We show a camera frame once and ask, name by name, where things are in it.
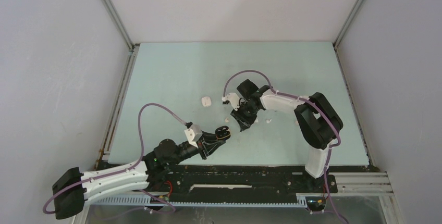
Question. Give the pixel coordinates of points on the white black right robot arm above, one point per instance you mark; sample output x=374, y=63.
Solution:
x=318, y=121

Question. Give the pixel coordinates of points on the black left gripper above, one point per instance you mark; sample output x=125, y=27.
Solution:
x=210, y=144

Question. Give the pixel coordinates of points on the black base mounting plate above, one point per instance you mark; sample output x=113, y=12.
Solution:
x=242, y=184

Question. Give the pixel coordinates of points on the pink charging case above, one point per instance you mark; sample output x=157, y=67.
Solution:
x=206, y=101

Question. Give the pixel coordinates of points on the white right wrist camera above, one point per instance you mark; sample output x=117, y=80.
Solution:
x=233, y=99

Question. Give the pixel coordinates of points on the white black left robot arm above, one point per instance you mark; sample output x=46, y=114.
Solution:
x=75, y=190

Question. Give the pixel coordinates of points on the black gold-trimmed charging case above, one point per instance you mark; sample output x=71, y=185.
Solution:
x=223, y=133

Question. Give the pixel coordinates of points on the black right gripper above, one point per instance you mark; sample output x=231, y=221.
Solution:
x=244, y=123

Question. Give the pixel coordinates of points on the grey slotted cable duct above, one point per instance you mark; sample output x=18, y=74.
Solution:
x=145, y=200

